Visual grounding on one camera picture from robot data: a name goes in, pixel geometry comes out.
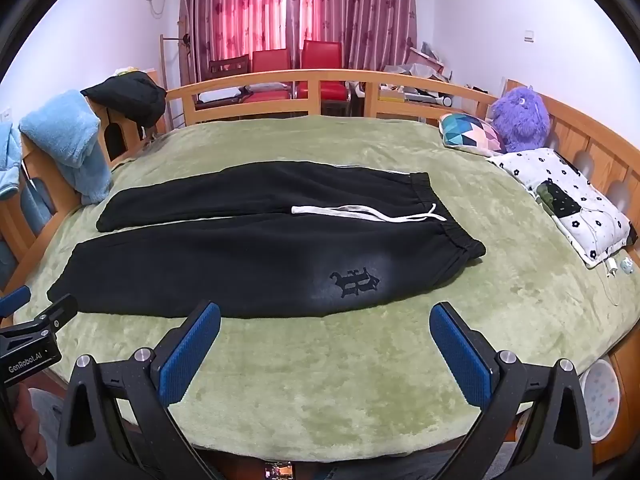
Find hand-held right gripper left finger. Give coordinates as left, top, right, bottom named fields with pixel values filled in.
left=57, top=301, right=222, bottom=480

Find geometric patterned pillow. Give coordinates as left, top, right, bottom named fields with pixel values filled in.
left=438, top=112, right=506, bottom=157

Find red chair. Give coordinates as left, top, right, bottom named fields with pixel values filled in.
left=250, top=49, right=294, bottom=105
left=299, top=40, right=349, bottom=105

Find white floral pillow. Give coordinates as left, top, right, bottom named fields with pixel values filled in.
left=487, top=147, right=633, bottom=268

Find red floral curtain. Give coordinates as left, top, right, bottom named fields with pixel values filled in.
left=179, top=0, right=289, bottom=85
left=287, top=0, right=418, bottom=75

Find person's left hand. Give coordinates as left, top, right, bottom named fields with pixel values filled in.
left=11, top=385, right=45, bottom=472

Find wooden bed frame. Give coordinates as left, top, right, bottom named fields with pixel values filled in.
left=0, top=67, right=640, bottom=466

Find dark wooden chair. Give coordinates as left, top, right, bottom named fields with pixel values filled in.
left=207, top=55, right=251, bottom=93

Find light blue cloth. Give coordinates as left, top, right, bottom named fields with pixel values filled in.
left=0, top=122, right=56, bottom=268

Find white charging cable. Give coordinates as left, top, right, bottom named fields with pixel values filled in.
left=585, top=220, right=640, bottom=307

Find black pants with white drawstring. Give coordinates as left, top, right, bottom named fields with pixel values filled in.
left=46, top=160, right=487, bottom=320

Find white bucket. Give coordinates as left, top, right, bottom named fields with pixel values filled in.
left=581, top=360, right=623, bottom=445

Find light blue fleece blanket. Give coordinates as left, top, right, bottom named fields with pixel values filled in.
left=19, top=90, right=113, bottom=206

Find pile of papers and boxes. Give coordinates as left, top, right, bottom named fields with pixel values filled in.
left=382, top=41, right=457, bottom=110

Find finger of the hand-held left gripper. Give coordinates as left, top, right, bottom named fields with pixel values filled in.
left=12, top=294, right=79, bottom=335
left=0, top=285, right=32, bottom=319

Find green plush blanket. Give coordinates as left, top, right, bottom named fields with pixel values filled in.
left=10, top=114, right=640, bottom=463

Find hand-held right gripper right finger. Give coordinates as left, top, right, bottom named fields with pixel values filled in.
left=429, top=301, right=596, bottom=480

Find wooden coat rack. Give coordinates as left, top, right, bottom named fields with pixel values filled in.
left=159, top=15, right=195, bottom=136

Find purple plush toy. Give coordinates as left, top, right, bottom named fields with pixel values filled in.
left=487, top=86, right=552, bottom=153

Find black garment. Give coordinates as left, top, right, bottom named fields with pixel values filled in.
left=80, top=71, right=167, bottom=131

